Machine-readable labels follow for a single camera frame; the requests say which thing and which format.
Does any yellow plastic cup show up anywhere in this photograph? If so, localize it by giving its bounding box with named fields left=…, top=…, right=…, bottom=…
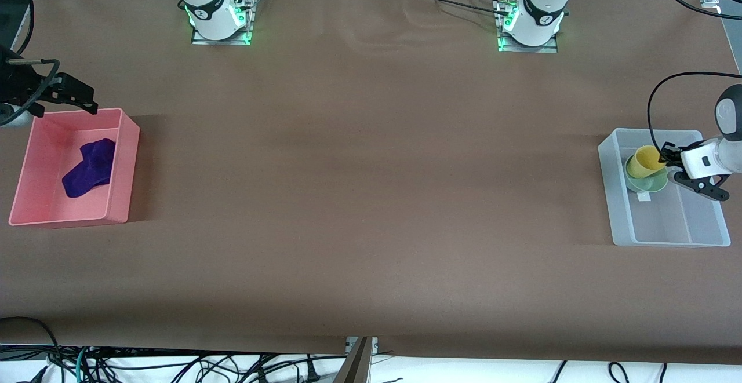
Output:
left=628, top=145, right=667, bottom=179

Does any purple cloth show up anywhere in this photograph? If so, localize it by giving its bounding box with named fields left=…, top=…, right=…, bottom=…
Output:
left=62, top=138, right=117, bottom=199

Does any translucent white plastic bin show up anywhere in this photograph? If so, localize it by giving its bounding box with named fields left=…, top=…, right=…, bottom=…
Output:
left=597, top=128, right=732, bottom=247

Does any pink plastic bin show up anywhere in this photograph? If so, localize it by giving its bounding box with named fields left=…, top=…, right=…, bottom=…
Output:
left=8, top=108, right=141, bottom=227

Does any dark wooden table leg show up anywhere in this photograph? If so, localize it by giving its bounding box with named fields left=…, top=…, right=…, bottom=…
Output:
left=335, top=337, right=373, bottom=383

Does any black floor cable loop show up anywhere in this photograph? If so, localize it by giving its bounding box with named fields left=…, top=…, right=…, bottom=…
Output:
left=0, top=316, right=64, bottom=383

